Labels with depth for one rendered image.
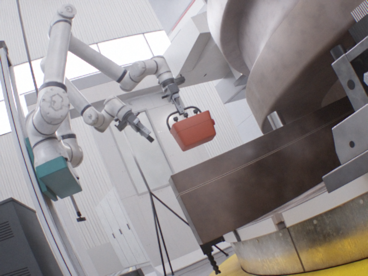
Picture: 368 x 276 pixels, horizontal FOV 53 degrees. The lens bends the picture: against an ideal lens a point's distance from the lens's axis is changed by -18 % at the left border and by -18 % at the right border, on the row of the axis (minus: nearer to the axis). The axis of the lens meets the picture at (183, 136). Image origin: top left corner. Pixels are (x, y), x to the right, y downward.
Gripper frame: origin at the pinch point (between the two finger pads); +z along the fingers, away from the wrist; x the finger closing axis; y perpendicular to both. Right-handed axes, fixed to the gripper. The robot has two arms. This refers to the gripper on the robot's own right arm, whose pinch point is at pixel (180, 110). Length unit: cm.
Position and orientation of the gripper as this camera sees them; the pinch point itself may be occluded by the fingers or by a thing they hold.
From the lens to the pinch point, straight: 230.2
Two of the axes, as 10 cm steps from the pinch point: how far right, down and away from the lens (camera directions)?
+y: -9.0, 3.6, -2.3
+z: 4.1, 8.9, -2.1
